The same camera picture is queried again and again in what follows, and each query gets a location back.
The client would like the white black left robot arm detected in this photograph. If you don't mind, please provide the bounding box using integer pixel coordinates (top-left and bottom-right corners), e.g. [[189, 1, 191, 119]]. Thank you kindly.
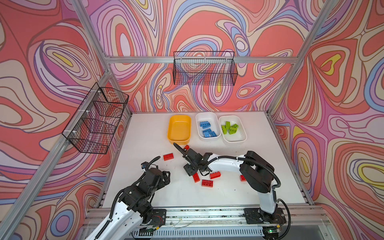
[[86, 168, 171, 240]]

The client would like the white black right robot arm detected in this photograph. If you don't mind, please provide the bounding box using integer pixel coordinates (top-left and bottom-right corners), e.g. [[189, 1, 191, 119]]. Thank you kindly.
[[174, 144, 281, 215]]

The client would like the yellow plastic bin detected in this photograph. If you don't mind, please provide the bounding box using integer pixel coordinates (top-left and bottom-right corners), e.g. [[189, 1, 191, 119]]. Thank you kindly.
[[167, 115, 191, 146]]

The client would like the white middle plastic bin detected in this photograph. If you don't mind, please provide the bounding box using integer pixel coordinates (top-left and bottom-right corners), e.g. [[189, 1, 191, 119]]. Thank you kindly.
[[196, 112, 222, 142]]

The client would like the white plastic bin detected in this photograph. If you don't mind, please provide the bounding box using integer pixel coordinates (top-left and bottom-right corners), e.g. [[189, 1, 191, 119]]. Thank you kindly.
[[196, 112, 222, 142], [219, 115, 247, 145]]

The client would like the white right plastic bin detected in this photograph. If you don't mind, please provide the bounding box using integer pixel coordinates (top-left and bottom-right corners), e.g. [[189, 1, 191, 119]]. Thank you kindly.
[[219, 115, 247, 145]]

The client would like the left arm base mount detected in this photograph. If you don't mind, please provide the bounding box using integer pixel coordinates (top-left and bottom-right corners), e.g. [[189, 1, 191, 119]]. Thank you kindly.
[[139, 209, 167, 233]]

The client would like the aluminium rail at front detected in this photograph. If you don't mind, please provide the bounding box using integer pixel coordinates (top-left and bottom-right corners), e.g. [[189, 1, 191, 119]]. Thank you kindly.
[[81, 205, 335, 240]]

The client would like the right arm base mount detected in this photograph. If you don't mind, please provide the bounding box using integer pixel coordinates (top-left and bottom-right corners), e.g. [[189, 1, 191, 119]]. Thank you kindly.
[[243, 205, 287, 225]]

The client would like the black wire basket left wall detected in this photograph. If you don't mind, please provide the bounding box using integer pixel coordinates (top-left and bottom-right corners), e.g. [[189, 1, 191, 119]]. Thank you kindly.
[[62, 83, 129, 155]]

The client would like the black wire basket wall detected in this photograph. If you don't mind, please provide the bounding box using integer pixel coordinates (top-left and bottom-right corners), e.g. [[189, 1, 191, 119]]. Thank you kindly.
[[62, 83, 129, 155], [173, 50, 238, 86]]

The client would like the black wire basket back wall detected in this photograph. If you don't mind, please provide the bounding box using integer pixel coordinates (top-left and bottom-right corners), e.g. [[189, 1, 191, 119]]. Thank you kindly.
[[173, 50, 238, 86]]

